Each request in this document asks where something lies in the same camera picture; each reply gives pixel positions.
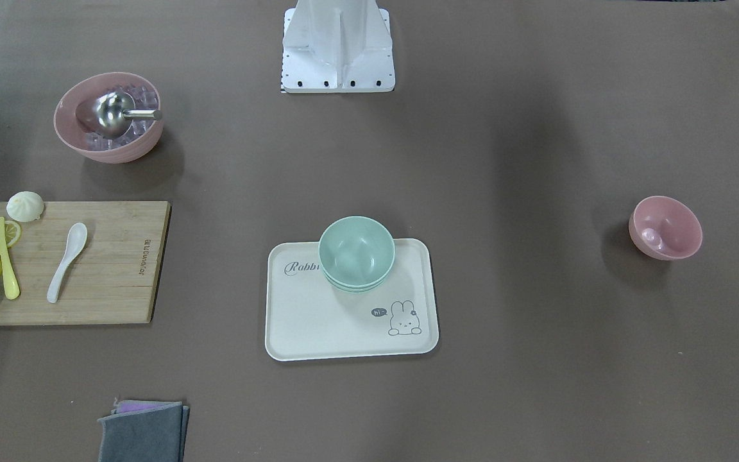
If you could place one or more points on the green bowl stack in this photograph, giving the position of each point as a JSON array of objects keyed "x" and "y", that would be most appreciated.
[{"x": 356, "y": 253}]

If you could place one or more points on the yellow plastic knife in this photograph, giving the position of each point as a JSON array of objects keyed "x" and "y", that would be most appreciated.
[{"x": 10, "y": 282}]

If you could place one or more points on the cream rabbit tray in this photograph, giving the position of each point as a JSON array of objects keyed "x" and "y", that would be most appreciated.
[{"x": 307, "y": 318}]

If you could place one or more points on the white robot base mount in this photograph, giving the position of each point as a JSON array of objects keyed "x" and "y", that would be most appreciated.
[{"x": 337, "y": 47}]

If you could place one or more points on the bamboo cutting board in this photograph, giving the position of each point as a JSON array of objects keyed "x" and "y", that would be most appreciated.
[{"x": 113, "y": 281}]

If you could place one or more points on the large pink ice bowl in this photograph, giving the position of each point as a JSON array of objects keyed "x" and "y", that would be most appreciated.
[{"x": 141, "y": 137}]

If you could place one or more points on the grey folded cloth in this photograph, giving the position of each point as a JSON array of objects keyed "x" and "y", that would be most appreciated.
[{"x": 144, "y": 430}]

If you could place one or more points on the lower lemon slice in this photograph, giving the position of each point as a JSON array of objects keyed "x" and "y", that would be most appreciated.
[{"x": 12, "y": 232}]

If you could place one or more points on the white ceramic spoon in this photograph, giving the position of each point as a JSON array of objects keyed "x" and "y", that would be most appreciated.
[{"x": 74, "y": 245}]

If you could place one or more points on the metal ice scoop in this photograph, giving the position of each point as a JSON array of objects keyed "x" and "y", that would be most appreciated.
[{"x": 112, "y": 114}]

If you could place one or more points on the white steamed bun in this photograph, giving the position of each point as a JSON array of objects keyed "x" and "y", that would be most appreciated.
[{"x": 25, "y": 207}]

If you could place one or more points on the small pink bowl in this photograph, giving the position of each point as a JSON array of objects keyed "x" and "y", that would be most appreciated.
[{"x": 665, "y": 229}]

